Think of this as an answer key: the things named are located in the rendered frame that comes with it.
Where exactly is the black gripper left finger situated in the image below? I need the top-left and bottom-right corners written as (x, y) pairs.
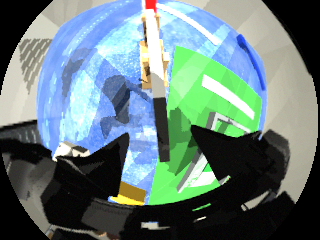
top-left (55, 132), bottom-right (131, 197)

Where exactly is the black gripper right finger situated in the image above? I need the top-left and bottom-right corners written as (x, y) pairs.
top-left (191, 125), bottom-right (263, 181)

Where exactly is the white flat bar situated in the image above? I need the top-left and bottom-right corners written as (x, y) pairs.
top-left (156, 4), bottom-right (219, 45)
top-left (201, 75), bottom-right (255, 120)

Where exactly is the yellow cube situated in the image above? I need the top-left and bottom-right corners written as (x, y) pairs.
top-left (111, 181), bottom-right (145, 205)

